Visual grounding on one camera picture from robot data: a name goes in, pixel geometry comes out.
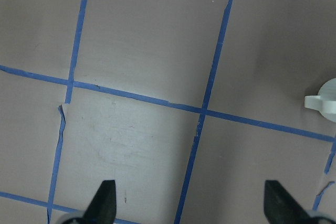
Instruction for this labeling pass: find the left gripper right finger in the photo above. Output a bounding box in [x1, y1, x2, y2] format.
[264, 180, 311, 224]

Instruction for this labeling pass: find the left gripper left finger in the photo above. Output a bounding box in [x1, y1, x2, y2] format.
[83, 180, 117, 224]

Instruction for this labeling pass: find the white grey-lined mug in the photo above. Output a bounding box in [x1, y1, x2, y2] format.
[304, 78, 335, 123]

